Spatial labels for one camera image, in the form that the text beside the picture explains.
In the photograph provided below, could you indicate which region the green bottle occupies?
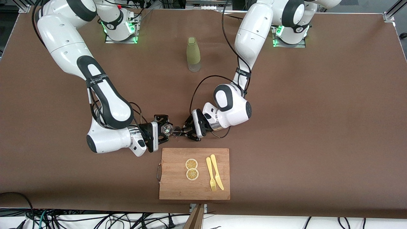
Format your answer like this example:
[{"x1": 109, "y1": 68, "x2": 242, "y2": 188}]
[{"x1": 186, "y1": 37, "x2": 202, "y2": 73}]

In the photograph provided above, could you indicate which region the yellow plastic fork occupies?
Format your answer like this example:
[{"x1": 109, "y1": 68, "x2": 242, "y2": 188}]
[{"x1": 206, "y1": 157, "x2": 217, "y2": 192}]

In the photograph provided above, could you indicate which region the grey power strip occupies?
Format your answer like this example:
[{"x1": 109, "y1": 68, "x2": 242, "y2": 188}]
[{"x1": 186, "y1": 0, "x2": 232, "y2": 10}]

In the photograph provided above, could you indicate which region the wooden camera post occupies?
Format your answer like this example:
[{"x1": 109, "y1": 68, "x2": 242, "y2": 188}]
[{"x1": 183, "y1": 204, "x2": 205, "y2": 229}]

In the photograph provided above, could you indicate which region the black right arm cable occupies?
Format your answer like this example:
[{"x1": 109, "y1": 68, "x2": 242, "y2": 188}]
[{"x1": 31, "y1": 0, "x2": 151, "y2": 128}]

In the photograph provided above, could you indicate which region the wooden cutting board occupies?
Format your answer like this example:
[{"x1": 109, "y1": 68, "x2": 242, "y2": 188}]
[{"x1": 156, "y1": 148, "x2": 231, "y2": 200}]

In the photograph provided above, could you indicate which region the thick black floor cable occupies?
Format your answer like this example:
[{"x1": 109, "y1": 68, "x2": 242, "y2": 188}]
[{"x1": 0, "y1": 191, "x2": 35, "y2": 223}]

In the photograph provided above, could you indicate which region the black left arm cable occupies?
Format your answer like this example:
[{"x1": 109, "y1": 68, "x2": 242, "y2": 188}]
[{"x1": 190, "y1": 0, "x2": 252, "y2": 139}]

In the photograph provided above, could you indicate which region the yellow plastic knife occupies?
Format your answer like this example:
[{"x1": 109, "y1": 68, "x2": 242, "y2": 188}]
[{"x1": 210, "y1": 154, "x2": 225, "y2": 191}]

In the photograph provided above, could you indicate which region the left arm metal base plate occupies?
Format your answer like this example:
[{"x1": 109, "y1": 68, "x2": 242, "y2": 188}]
[{"x1": 273, "y1": 25, "x2": 306, "y2": 48}]

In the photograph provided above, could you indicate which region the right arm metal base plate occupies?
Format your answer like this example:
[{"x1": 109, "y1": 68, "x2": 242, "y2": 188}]
[{"x1": 105, "y1": 14, "x2": 138, "y2": 44}]

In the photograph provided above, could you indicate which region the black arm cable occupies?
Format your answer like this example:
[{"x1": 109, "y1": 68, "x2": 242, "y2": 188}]
[
  {"x1": 31, "y1": 0, "x2": 151, "y2": 128},
  {"x1": 190, "y1": 0, "x2": 252, "y2": 139}
]

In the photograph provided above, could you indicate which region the brown table cover sheet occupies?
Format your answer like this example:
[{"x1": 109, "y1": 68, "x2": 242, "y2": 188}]
[{"x1": 0, "y1": 6, "x2": 407, "y2": 219}]

